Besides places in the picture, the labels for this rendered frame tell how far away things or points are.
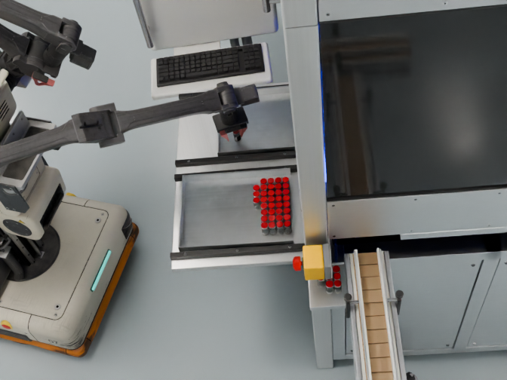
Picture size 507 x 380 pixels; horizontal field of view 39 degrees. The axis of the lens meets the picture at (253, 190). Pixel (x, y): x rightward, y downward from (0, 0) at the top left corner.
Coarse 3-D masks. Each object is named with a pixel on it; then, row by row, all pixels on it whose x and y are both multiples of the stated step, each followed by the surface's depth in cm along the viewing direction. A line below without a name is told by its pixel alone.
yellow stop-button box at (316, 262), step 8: (304, 248) 190; (312, 248) 190; (320, 248) 190; (328, 248) 189; (304, 256) 189; (312, 256) 188; (320, 256) 188; (328, 256) 188; (304, 264) 188; (312, 264) 187; (320, 264) 187; (328, 264) 187; (304, 272) 189; (312, 272) 189; (320, 272) 189; (328, 272) 189
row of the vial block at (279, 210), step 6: (276, 180) 216; (276, 186) 215; (276, 192) 213; (282, 192) 217; (276, 198) 212; (282, 198) 216; (276, 204) 211; (282, 204) 214; (276, 210) 210; (282, 210) 210; (276, 216) 209; (282, 216) 208; (276, 222) 210; (282, 222) 207; (282, 228) 208
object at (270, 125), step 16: (272, 96) 241; (288, 96) 240; (256, 112) 238; (272, 112) 237; (288, 112) 236; (256, 128) 234; (272, 128) 233; (288, 128) 232; (224, 144) 232; (240, 144) 231; (256, 144) 230; (272, 144) 230; (288, 144) 229
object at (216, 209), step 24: (288, 168) 219; (192, 192) 222; (216, 192) 221; (240, 192) 220; (192, 216) 217; (216, 216) 216; (240, 216) 216; (192, 240) 213; (216, 240) 212; (240, 240) 211; (264, 240) 210; (288, 240) 205
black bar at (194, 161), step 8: (272, 152) 225; (280, 152) 225; (288, 152) 225; (176, 160) 228; (184, 160) 228; (192, 160) 227; (200, 160) 227; (208, 160) 227; (216, 160) 226; (224, 160) 226; (232, 160) 226; (240, 160) 226; (248, 160) 226; (256, 160) 226; (264, 160) 226
